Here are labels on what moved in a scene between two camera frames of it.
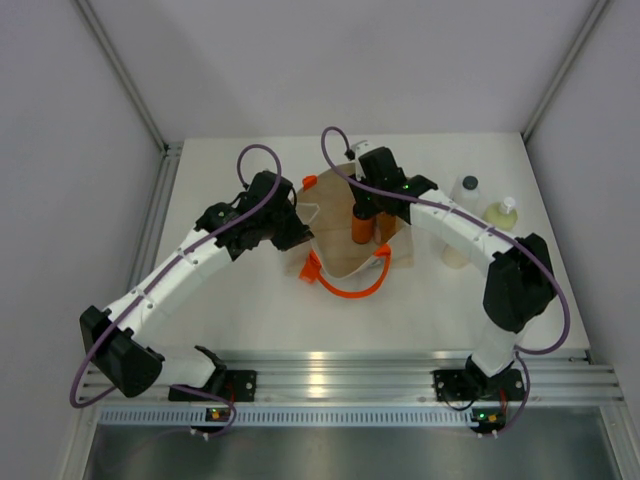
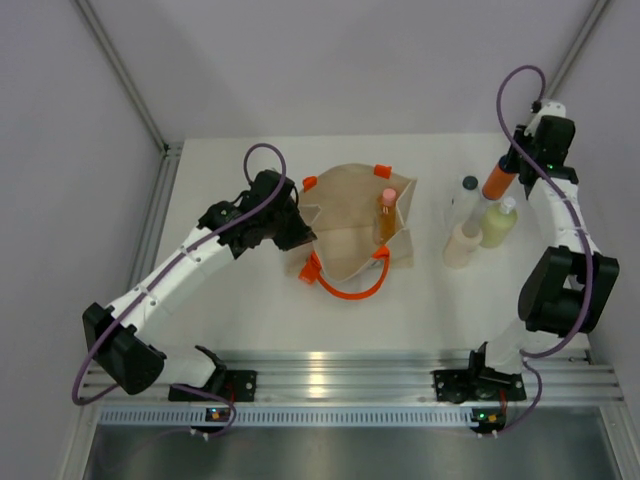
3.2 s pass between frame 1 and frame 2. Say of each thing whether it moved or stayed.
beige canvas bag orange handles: stayed
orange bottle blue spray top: moved
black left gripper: stayed
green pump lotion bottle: stayed
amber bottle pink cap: stayed
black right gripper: moved
